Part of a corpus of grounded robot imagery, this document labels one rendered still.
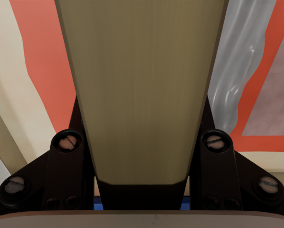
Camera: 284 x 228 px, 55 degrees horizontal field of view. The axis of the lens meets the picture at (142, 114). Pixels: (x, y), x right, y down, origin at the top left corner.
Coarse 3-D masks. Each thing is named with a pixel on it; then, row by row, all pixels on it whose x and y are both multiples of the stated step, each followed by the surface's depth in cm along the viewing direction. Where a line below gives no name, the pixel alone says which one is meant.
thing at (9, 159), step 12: (0, 120) 30; (0, 132) 30; (0, 144) 30; (12, 144) 32; (0, 156) 30; (12, 156) 32; (0, 168) 31; (12, 168) 32; (0, 180) 33; (96, 180) 38; (96, 192) 37
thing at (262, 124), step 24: (24, 0) 20; (48, 0) 20; (24, 24) 22; (48, 24) 22; (24, 48) 23; (48, 48) 23; (264, 48) 24; (48, 72) 25; (264, 72) 26; (48, 96) 28; (72, 96) 28; (264, 96) 28; (240, 120) 31; (264, 120) 31; (240, 144) 34; (264, 144) 34
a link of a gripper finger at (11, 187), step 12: (72, 120) 11; (84, 132) 10; (48, 156) 10; (24, 168) 9; (36, 168) 9; (12, 180) 9; (24, 180) 9; (36, 180) 9; (0, 192) 9; (12, 192) 9; (24, 192) 9; (36, 192) 9; (12, 204) 9; (24, 204) 9
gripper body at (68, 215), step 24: (0, 216) 7; (24, 216) 7; (48, 216) 7; (72, 216) 7; (96, 216) 7; (120, 216) 7; (144, 216) 7; (168, 216) 7; (192, 216) 7; (216, 216) 7; (240, 216) 7; (264, 216) 7
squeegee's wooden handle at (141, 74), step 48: (96, 0) 4; (144, 0) 4; (192, 0) 4; (96, 48) 5; (144, 48) 5; (192, 48) 5; (96, 96) 6; (144, 96) 6; (192, 96) 6; (96, 144) 7; (144, 144) 7; (192, 144) 7; (144, 192) 8
